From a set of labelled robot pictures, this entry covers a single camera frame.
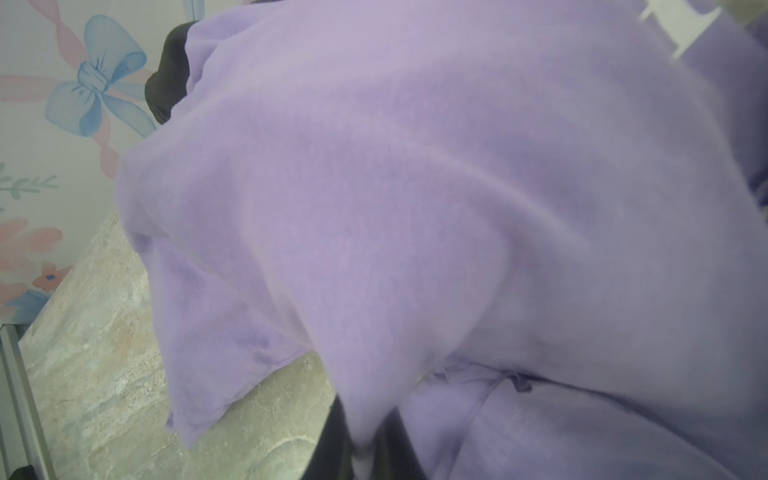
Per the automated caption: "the purple fleece cloth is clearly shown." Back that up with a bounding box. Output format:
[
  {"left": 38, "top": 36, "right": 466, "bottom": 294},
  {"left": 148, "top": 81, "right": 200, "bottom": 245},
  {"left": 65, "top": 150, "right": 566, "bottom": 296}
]
[{"left": 116, "top": 1, "right": 767, "bottom": 479}]

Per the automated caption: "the left aluminium corner post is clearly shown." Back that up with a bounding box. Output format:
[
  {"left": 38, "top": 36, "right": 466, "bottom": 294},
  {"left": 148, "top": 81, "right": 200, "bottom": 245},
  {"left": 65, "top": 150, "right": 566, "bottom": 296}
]
[{"left": 1, "top": 324, "right": 57, "bottom": 480}]

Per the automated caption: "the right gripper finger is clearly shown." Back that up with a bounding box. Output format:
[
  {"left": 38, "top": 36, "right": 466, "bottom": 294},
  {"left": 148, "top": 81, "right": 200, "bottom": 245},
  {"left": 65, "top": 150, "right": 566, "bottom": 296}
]
[{"left": 302, "top": 397, "right": 426, "bottom": 480}]

